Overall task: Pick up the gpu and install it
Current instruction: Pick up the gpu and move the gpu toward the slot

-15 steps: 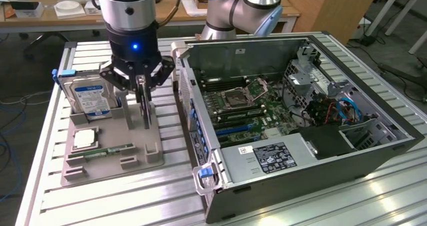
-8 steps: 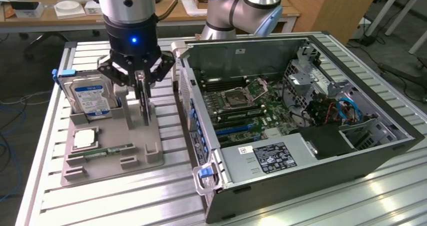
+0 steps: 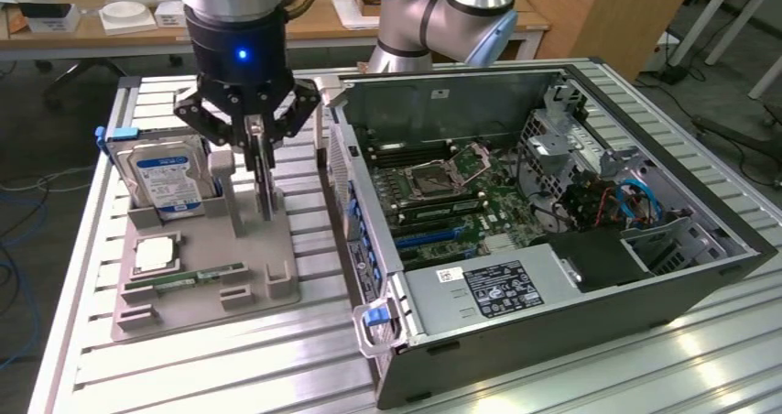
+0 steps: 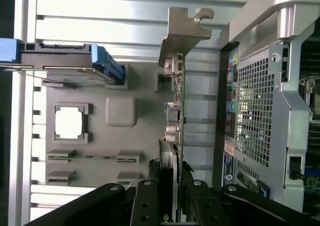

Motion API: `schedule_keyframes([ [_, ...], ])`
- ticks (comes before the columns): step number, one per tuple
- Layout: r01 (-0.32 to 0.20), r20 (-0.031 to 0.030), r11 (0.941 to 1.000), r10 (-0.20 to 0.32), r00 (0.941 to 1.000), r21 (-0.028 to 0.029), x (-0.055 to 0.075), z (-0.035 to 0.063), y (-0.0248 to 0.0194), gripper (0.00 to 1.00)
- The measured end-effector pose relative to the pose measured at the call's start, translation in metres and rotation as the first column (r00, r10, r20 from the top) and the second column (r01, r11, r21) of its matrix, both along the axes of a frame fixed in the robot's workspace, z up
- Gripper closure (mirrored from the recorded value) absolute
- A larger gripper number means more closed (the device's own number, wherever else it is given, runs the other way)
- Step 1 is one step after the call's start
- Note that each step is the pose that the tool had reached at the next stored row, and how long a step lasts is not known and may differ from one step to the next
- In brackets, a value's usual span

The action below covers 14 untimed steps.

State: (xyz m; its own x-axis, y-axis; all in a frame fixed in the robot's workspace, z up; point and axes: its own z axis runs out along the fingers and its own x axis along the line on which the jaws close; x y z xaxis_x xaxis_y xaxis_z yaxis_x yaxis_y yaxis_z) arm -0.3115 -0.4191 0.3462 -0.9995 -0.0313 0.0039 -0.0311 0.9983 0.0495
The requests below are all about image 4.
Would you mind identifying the green RAM stick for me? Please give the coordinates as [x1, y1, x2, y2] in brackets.
[47, 154, 140, 162]

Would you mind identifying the hard disk in blue caddy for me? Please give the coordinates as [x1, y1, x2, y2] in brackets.
[0, 37, 126, 86]

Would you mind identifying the black case lock latch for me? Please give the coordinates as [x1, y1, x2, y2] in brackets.
[289, 156, 310, 181]

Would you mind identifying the grey parts rack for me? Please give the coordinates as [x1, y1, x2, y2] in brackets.
[41, 62, 187, 187]

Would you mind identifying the CPU socket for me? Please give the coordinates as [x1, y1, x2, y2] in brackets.
[299, 75, 320, 122]

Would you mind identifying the silver CPU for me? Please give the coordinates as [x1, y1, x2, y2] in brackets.
[54, 105, 85, 139]

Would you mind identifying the black open PC case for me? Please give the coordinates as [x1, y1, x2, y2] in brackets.
[211, 0, 320, 226]

